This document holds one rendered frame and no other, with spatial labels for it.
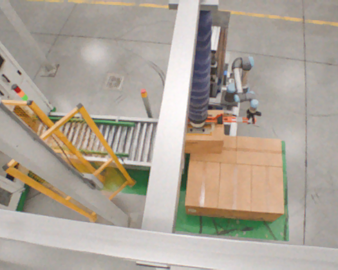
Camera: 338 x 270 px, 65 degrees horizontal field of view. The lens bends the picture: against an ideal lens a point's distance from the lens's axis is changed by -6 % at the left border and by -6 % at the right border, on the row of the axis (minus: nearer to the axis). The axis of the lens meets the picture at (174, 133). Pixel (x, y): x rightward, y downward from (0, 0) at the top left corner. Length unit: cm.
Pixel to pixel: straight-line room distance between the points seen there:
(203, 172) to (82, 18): 454
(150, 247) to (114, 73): 475
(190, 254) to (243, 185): 290
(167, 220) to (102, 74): 466
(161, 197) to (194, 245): 25
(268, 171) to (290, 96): 177
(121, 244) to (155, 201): 23
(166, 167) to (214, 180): 264
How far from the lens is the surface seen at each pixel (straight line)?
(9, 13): 509
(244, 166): 369
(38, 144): 179
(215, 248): 75
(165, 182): 96
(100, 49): 588
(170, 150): 100
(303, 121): 487
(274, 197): 365
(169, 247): 76
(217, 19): 298
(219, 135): 325
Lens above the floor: 396
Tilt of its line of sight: 62 degrees down
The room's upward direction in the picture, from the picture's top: 9 degrees counter-clockwise
